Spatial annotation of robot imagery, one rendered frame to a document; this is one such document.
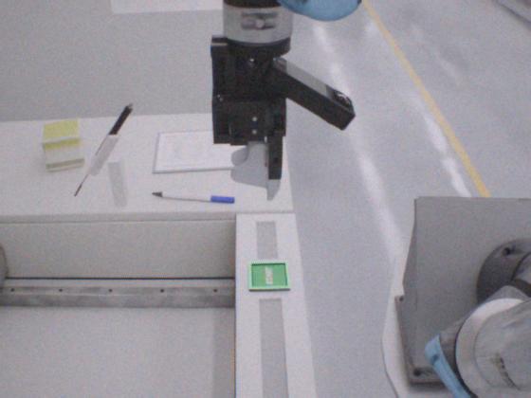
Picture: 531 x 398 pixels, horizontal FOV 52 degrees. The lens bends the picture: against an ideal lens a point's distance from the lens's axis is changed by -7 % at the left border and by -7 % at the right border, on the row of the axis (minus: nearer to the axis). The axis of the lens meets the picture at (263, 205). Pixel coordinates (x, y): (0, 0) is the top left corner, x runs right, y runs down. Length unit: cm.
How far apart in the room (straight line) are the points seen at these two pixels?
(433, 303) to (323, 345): 117
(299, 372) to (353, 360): 127
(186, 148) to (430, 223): 48
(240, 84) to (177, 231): 38
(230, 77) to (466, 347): 38
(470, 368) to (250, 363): 26
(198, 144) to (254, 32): 54
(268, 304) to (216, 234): 22
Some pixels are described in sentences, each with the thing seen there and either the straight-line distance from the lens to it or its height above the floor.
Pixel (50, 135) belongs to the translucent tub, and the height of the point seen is 103.
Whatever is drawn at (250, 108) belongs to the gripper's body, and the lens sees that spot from 63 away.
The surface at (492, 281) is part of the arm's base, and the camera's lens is 85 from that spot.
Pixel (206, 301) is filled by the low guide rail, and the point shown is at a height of 83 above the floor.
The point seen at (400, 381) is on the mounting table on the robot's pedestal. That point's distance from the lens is 90.
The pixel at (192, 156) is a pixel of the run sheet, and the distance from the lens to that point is 107.
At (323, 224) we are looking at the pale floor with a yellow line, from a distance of 250.
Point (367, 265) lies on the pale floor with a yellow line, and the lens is 232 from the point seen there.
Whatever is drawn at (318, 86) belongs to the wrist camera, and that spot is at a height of 125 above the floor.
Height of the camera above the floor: 152
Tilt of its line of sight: 36 degrees down
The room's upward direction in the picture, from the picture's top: straight up
